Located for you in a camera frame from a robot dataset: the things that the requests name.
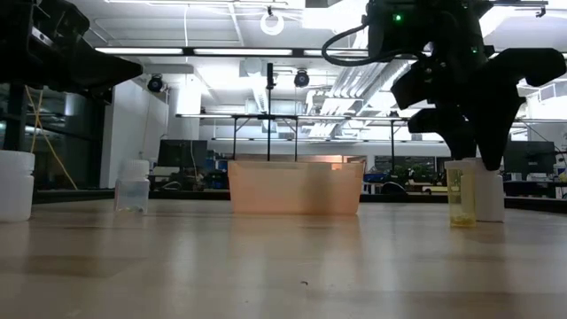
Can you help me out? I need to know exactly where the black vertical post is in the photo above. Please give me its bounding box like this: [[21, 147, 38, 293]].
[[3, 82, 27, 152]]

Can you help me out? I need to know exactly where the white ring ceiling fixture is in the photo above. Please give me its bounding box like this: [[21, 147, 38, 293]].
[[259, 10, 286, 37]]

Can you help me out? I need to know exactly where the yellow cable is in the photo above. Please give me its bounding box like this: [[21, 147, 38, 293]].
[[24, 85, 80, 191]]

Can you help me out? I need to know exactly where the black round ceiling camera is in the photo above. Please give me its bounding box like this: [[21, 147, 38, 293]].
[[146, 74, 165, 94], [293, 68, 311, 89]]

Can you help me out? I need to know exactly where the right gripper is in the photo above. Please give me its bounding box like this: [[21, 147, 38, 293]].
[[390, 26, 567, 172]]

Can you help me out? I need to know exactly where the clear pill bottle white cap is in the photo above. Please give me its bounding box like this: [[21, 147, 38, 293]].
[[113, 159, 151, 215]]

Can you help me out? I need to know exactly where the long ceiling light bar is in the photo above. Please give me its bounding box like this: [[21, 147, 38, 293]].
[[94, 46, 294, 58]]

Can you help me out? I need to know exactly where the yellow transparent pill vial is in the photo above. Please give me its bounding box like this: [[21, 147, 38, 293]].
[[444, 159, 478, 229]]

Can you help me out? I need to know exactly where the black metal frame stand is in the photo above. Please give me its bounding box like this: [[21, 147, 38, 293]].
[[175, 61, 411, 163]]

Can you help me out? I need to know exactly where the white opaque pill bottle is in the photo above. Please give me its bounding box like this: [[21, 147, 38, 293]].
[[460, 157, 506, 223]]

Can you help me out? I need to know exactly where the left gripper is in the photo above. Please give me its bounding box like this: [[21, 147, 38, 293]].
[[0, 0, 144, 95]]

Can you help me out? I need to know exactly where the black computer monitor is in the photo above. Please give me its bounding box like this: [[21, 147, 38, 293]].
[[157, 138, 209, 169], [502, 140, 556, 182]]

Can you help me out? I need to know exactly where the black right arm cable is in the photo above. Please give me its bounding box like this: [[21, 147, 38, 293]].
[[321, 24, 426, 68]]

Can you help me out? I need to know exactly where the black office chair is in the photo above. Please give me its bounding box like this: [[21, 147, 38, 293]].
[[380, 180, 409, 196]]

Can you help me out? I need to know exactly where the white square column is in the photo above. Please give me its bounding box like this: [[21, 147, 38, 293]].
[[98, 78, 170, 191]]

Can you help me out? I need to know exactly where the silver ceiling duct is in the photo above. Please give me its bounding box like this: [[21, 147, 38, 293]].
[[328, 58, 412, 99]]

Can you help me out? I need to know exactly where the white frosted pill bottle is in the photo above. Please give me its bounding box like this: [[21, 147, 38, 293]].
[[0, 150, 36, 223]]

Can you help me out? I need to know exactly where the orange translucent plastic basket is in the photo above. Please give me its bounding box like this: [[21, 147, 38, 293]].
[[227, 159, 367, 216]]

